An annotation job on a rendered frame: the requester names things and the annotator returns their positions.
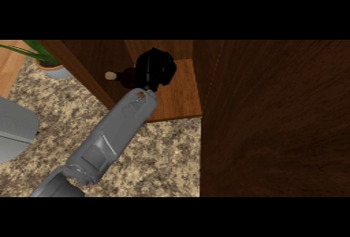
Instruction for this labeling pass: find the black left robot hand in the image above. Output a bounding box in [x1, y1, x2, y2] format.
[135, 47, 178, 94]

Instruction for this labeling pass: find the dark wine bottle with cork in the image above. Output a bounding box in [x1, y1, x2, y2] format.
[104, 67, 140, 91]

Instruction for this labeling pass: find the brown wooden cabinet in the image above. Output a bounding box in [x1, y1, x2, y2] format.
[38, 39, 206, 123]

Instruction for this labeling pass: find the dark brown wooden cabinet door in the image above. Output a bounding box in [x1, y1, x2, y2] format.
[193, 39, 350, 198]

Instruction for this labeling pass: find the grey plant pot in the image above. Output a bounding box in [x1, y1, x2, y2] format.
[33, 58, 76, 81]

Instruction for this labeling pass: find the green leafy plant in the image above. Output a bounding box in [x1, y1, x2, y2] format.
[0, 39, 64, 67]

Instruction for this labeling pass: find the pale grey rounded appliance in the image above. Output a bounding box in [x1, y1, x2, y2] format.
[0, 96, 42, 165]

